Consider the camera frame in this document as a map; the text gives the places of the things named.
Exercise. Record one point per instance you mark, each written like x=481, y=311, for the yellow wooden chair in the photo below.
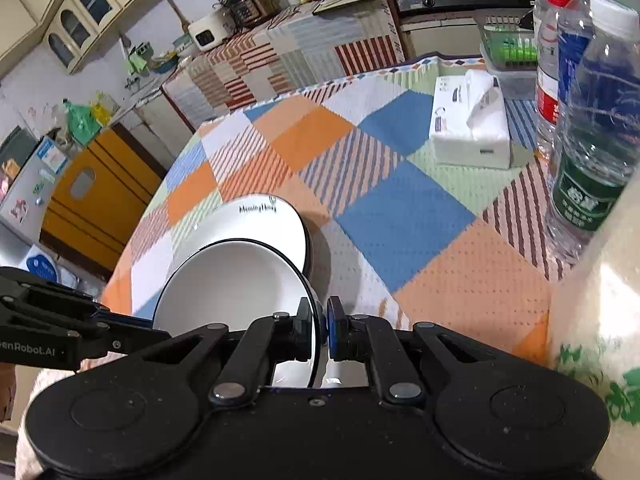
x=100, y=200

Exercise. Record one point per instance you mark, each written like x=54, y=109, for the water bottle with blue cap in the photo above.
x=575, y=35

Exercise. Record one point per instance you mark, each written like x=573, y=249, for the white fridge with magnets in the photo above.
x=25, y=185

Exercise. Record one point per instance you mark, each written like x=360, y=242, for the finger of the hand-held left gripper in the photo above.
x=50, y=296
x=130, y=342

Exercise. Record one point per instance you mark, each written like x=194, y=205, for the black pressure cooker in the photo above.
x=247, y=2

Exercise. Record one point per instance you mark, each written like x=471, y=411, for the green cloth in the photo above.
x=137, y=60

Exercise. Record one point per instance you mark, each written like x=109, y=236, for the green plastic basket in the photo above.
x=510, y=45

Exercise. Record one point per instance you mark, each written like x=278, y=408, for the water bottle with green label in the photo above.
x=595, y=160

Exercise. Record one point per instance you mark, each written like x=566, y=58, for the blue-green basin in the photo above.
x=164, y=63

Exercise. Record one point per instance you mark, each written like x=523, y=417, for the white tissue pack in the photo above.
x=470, y=120

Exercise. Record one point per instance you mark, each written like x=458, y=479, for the white bowl with black rim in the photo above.
x=235, y=290

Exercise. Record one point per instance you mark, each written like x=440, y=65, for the green plastic bag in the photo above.
x=82, y=120

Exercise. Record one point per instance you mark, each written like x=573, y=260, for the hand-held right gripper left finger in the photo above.
x=305, y=330

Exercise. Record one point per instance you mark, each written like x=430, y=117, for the blue perforated plastic object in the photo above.
x=42, y=265

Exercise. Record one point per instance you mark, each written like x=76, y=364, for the water bottle with red cap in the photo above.
x=547, y=85

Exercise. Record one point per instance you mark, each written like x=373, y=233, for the striped patchwork counter cloth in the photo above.
x=300, y=45

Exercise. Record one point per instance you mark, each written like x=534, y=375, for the cream wall cabinets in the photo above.
x=75, y=10

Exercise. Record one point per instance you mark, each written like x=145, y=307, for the checked colourful tablecloth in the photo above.
x=400, y=220

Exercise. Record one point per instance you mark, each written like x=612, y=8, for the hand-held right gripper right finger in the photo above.
x=334, y=332

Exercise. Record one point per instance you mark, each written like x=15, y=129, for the white plate with black rim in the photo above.
x=270, y=225

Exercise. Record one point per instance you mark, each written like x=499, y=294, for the white rice cooker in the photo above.
x=210, y=32

